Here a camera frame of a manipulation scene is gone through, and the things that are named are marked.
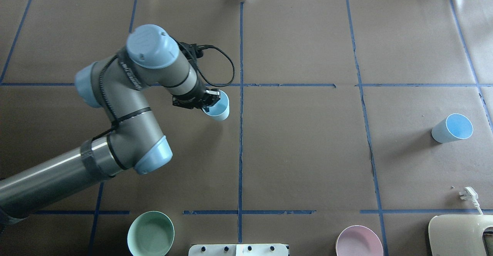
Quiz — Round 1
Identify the green bowl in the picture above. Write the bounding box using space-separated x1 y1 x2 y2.
127 211 175 256

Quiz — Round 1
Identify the pink bowl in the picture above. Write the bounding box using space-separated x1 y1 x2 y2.
335 226 384 256

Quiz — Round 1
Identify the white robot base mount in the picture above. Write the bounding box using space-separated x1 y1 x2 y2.
188 243 290 256

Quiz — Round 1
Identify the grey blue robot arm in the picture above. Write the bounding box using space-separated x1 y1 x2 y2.
0 24 230 226

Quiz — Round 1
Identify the pale blue cup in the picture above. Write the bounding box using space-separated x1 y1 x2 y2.
202 90 230 122

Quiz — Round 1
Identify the white toaster power cable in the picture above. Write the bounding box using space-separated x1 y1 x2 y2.
459 187 484 215

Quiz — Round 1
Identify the cream toaster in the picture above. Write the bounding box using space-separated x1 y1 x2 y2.
428 214 493 256

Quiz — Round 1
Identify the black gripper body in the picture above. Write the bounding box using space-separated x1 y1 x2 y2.
172 90 210 109

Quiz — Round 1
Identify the blue cup near toaster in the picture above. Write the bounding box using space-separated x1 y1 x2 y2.
431 113 474 143

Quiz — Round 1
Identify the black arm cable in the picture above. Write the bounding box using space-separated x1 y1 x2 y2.
181 42 235 88

